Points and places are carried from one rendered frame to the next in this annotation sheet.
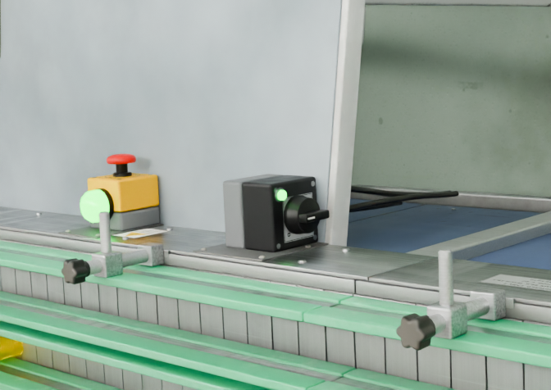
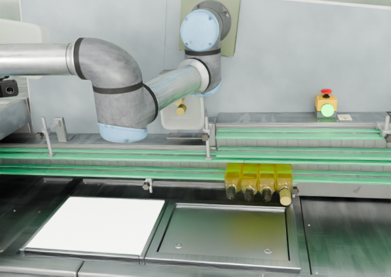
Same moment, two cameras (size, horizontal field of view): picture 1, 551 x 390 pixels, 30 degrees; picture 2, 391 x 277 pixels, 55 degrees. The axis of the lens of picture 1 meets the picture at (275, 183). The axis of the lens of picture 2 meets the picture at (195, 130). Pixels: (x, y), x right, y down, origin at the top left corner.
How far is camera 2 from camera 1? 1.46 m
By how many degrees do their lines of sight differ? 34
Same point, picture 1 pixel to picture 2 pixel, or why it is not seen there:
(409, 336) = not seen: outside the picture
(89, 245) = (338, 125)
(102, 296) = (343, 142)
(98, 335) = (376, 156)
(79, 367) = (324, 167)
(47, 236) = (311, 124)
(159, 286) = not seen: outside the picture
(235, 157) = (376, 86)
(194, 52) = (361, 50)
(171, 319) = (382, 145)
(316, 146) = not seen: outside the picture
